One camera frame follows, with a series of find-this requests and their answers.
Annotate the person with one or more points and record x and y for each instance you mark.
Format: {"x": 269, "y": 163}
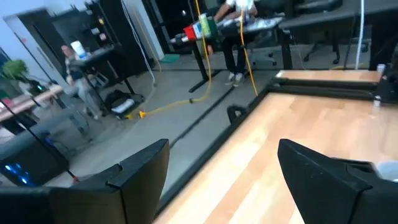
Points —
{"x": 234, "y": 53}
{"x": 81, "y": 90}

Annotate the black office desk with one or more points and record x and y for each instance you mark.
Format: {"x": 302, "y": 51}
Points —
{"x": 199, "y": 62}

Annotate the green floor mat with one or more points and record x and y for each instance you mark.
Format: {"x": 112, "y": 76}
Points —
{"x": 169, "y": 58}

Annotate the black side desk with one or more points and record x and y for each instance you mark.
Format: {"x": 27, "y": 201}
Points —
{"x": 326, "y": 17}

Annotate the red and green box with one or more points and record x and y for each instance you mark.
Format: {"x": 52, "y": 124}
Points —
{"x": 204, "y": 25}

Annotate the black floor bag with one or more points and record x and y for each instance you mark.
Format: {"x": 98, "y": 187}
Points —
{"x": 115, "y": 96}

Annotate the black shelving unit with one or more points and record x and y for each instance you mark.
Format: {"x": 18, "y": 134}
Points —
{"x": 118, "y": 25}

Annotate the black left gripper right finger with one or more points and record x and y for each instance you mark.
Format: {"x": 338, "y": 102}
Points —
{"x": 323, "y": 193}

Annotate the black office chair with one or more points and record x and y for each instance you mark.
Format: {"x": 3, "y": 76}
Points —
{"x": 320, "y": 6}

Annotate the black computer with blue lights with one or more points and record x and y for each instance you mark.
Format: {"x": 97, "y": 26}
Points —
{"x": 31, "y": 161}

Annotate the wooden work table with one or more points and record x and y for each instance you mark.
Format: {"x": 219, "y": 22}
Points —
{"x": 31, "y": 99}

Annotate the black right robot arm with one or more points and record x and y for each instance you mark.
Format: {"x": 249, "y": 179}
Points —
{"x": 388, "y": 88}

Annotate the black frame clamp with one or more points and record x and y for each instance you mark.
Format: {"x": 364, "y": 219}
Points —
{"x": 233, "y": 112}

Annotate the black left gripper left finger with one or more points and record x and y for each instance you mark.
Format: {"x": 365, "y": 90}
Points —
{"x": 136, "y": 193}

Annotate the black small desk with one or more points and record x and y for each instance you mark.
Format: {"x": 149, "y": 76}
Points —
{"x": 102, "y": 54}

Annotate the white container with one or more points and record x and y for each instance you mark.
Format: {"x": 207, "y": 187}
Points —
{"x": 77, "y": 49}

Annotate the green leafy plant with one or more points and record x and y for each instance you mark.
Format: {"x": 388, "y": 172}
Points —
{"x": 14, "y": 69}

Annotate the black aluminium table frame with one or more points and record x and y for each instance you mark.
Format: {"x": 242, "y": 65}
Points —
{"x": 311, "y": 90}

